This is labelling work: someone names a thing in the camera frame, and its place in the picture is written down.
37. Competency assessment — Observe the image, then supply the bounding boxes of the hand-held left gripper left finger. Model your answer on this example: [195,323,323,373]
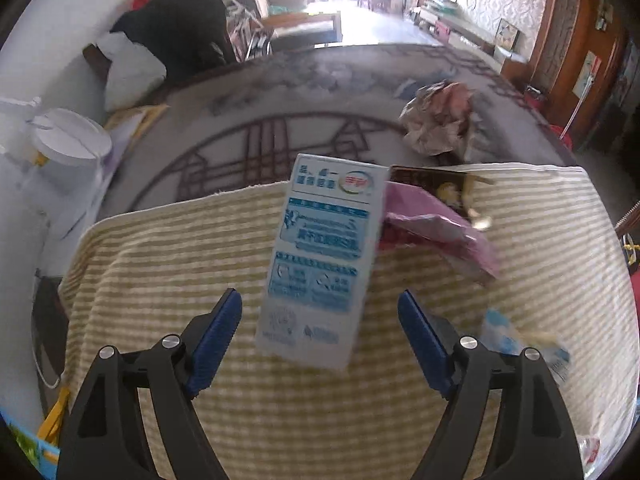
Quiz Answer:
[56,287,243,480]

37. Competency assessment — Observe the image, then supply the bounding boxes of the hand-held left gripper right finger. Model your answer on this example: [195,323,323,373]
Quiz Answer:
[397,288,586,480]

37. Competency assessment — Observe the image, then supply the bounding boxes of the light blue white wrapper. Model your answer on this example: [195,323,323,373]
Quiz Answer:
[477,307,572,386]

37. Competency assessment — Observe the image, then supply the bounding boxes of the pink plastic wrapper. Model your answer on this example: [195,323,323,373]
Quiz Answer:
[377,182,501,288]

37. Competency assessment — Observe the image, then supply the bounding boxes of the white blue milk carton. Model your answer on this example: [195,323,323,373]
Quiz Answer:
[254,152,392,372]

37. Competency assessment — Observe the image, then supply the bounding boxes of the dark brown gold packet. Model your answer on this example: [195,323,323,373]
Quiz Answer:
[389,164,496,233]

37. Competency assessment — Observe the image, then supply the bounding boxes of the printed wrapper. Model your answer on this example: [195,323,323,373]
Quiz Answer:
[399,80,483,157]

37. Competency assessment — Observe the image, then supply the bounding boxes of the striped beige towel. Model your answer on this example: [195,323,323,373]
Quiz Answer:
[57,162,640,480]

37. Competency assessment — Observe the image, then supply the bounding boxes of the yellow plastic hanger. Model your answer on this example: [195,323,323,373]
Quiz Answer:
[37,385,71,448]

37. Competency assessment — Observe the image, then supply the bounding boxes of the colourful book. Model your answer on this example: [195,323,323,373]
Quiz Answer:
[7,417,61,476]

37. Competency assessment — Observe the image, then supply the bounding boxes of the carved wooden chair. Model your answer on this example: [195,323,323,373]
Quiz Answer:
[614,200,640,273]

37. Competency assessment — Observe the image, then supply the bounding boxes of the yellow paper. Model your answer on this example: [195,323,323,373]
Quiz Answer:
[102,104,171,151]

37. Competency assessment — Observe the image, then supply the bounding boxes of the white plastic bucket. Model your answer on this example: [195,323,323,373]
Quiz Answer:
[27,107,113,183]

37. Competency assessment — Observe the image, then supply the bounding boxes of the grey patterned table cover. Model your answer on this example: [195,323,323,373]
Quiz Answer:
[107,42,581,211]

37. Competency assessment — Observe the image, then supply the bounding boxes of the white pillow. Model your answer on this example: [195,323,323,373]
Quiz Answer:
[97,32,168,111]

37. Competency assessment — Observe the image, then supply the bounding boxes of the folded metal chairs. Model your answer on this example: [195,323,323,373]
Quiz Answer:
[225,2,273,61]

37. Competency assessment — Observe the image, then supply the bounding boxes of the low wooden television cabinet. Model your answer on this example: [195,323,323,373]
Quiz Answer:
[417,0,528,81]

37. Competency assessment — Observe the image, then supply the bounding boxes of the black coat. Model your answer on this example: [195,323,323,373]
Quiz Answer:
[112,0,237,83]

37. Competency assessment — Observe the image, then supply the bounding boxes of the wooden coffee table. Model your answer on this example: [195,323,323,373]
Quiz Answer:
[262,10,343,51]

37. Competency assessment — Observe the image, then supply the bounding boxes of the red dustpan with white handle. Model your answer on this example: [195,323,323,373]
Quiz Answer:
[547,95,586,151]

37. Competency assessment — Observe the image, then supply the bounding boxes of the wall calendar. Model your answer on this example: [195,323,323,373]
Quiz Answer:
[572,51,603,101]

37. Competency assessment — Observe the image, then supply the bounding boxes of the small standing picture frame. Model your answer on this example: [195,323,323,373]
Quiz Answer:
[495,18,521,51]

